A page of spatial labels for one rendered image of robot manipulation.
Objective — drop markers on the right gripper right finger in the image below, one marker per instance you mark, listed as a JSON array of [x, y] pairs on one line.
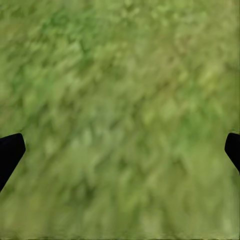
[[232, 148]]

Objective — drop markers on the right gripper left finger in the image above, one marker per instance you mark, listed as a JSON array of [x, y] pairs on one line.
[[12, 149]]

